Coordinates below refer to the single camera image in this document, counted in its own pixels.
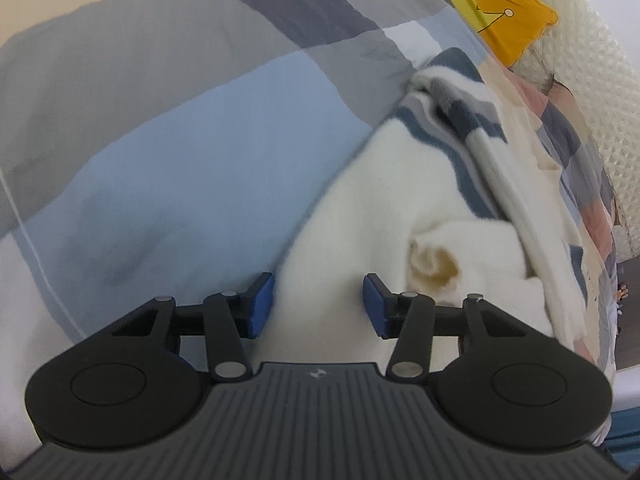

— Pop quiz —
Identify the white striped fleece sweater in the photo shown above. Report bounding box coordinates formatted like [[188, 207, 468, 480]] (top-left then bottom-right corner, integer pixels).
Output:
[[256, 48, 587, 365]]

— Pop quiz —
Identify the patchwork plaid bed quilt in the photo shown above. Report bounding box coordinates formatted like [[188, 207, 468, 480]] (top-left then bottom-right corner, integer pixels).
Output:
[[1, 0, 615, 467]]

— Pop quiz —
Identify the yellow crown cushion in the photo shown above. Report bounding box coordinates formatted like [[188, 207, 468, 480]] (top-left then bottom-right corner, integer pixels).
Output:
[[450, 0, 559, 67]]

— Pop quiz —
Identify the cream quilted headboard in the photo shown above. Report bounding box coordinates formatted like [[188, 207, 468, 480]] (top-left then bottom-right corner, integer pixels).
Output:
[[516, 0, 639, 258]]

